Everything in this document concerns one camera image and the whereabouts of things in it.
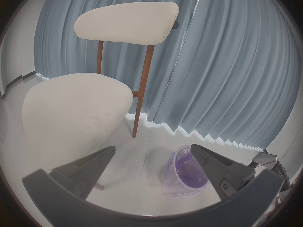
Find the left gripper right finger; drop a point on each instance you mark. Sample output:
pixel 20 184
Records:
pixel 220 171

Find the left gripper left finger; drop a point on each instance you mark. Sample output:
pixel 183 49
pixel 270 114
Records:
pixel 87 171

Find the purple plastic bag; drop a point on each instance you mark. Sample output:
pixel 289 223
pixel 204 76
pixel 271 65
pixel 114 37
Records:
pixel 189 181

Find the white trash bin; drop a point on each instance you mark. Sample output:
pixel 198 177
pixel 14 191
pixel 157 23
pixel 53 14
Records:
pixel 172 167

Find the white cushioned wooden chair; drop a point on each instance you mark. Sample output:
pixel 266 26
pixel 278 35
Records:
pixel 71 115

